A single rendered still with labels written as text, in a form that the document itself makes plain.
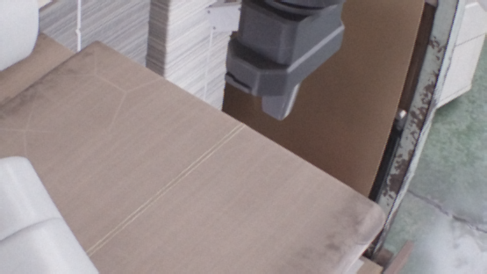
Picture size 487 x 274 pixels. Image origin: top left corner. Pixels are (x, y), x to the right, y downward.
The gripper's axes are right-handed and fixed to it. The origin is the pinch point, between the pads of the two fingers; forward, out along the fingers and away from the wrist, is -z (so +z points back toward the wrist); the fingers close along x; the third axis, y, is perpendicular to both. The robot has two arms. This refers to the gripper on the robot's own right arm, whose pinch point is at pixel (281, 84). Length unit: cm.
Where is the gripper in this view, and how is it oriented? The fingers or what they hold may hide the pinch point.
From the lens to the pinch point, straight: 60.4
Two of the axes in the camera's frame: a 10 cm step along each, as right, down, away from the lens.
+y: 7.9, 4.7, -3.9
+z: 1.0, -7.2, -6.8
